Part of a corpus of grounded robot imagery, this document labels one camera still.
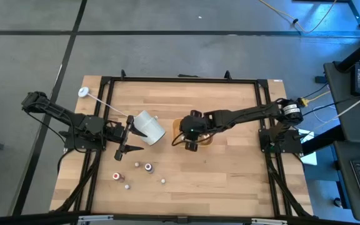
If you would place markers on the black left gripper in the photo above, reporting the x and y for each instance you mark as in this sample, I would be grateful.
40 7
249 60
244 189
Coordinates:
116 133

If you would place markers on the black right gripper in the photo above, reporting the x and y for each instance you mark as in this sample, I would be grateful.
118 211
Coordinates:
194 125

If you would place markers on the small red-label dropper bottle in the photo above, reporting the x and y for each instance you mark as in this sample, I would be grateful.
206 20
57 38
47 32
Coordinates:
137 164

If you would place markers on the large purple food coloring bottle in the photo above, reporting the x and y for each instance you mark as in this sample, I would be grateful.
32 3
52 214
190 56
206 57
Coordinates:
149 168

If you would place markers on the large red food coloring bottle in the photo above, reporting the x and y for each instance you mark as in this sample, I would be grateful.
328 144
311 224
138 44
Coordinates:
117 177

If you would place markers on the small white-cap dropper bottle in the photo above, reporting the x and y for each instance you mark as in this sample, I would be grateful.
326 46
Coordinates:
127 187

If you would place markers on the small blue-label dropper bottle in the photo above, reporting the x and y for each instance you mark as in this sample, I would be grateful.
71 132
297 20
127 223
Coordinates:
163 180

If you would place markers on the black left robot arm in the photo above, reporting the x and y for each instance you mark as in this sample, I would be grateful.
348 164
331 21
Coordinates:
58 111

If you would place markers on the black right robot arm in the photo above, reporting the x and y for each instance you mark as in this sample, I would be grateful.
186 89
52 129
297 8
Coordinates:
248 112

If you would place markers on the yellow plastic bin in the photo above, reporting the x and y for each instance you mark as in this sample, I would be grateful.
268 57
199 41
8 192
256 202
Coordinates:
175 128

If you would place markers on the white paper cup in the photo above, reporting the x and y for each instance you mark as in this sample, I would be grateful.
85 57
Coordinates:
152 131

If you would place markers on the small white sticker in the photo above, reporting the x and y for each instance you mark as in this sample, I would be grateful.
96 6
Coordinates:
278 80

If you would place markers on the yellow power plug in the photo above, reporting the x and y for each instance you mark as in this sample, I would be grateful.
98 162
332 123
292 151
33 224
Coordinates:
303 101

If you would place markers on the white paper sheet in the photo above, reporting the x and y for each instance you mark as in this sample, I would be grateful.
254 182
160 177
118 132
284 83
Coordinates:
309 157

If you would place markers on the black desk leg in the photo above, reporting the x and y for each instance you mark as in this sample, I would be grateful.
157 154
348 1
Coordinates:
323 140

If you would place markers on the black rig crossbar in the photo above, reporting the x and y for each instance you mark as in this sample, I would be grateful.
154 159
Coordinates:
27 218

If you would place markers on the small black box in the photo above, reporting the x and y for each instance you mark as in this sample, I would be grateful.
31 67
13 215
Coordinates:
320 79

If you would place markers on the dark grey desk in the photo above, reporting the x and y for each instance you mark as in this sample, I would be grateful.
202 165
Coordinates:
345 187
348 125

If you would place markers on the black caster wheel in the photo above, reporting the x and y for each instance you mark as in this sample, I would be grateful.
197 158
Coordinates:
337 202

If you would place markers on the black aluminium table frame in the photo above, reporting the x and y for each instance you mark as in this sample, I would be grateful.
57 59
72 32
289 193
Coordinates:
183 80

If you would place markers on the silver metal bracket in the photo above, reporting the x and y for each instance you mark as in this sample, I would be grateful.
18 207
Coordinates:
95 217
269 221

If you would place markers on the black desk post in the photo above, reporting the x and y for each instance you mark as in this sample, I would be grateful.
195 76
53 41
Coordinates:
358 53

